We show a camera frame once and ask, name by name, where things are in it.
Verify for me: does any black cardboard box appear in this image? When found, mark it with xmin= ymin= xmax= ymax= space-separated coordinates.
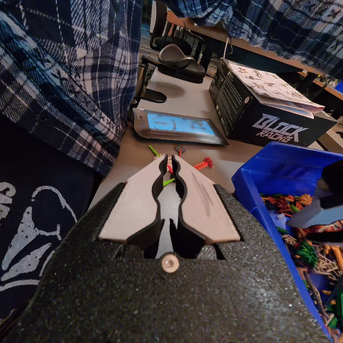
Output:
xmin=208 ymin=58 xmax=337 ymax=147

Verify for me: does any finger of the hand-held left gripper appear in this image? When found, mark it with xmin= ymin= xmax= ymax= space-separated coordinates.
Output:
xmin=285 ymin=200 xmax=343 ymax=229
xmin=314 ymin=177 xmax=335 ymax=201

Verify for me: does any blue plastic bin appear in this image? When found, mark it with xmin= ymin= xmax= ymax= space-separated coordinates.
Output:
xmin=232 ymin=141 xmax=343 ymax=343

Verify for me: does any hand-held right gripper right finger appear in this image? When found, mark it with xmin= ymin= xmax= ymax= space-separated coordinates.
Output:
xmin=171 ymin=154 xmax=241 ymax=259

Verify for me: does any printed instruction sheet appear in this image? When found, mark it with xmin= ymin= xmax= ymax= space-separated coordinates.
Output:
xmin=228 ymin=61 xmax=325 ymax=119

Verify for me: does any dark printed t-shirt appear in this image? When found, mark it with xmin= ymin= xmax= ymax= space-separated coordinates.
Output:
xmin=0 ymin=113 xmax=103 ymax=330

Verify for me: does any plaid flannel shirt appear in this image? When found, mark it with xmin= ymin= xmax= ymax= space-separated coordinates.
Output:
xmin=0 ymin=0 xmax=343 ymax=176

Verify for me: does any black office chair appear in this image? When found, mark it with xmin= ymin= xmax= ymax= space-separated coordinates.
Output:
xmin=149 ymin=0 xmax=207 ymax=84

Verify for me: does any round stand base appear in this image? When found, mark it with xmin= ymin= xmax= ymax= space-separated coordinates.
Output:
xmin=141 ymin=89 xmax=167 ymax=104

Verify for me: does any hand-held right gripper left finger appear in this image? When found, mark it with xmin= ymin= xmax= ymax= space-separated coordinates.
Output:
xmin=99 ymin=154 xmax=168 ymax=251

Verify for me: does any pile of colourful toy pieces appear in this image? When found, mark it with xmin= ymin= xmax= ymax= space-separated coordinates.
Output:
xmin=261 ymin=193 xmax=343 ymax=343

